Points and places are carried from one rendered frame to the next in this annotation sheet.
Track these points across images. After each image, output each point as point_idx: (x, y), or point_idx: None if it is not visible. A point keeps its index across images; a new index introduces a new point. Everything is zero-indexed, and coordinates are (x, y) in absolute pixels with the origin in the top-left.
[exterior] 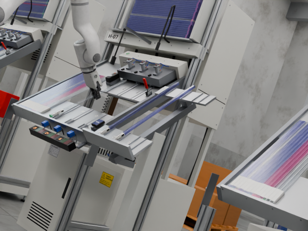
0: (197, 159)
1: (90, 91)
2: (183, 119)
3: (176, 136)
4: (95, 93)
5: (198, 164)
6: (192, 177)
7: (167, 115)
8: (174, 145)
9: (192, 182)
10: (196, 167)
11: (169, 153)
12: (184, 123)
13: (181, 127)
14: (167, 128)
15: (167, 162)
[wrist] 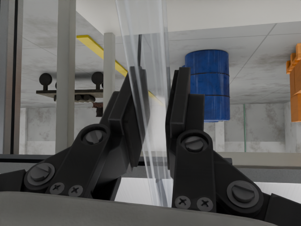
0: (110, 84)
1: (208, 137)
2: (61, 149)
3: (63, 101)
4: (98, 131)
5: (105, 77)
6: (107, 51)
7: (229, 152)
8: (60, 77)
9: (104, 42)
10: (106, 69)
11: (68, 54)
12: (55, 140)
13: (60, 128)
14: (2, 105)
15: (65, 33)
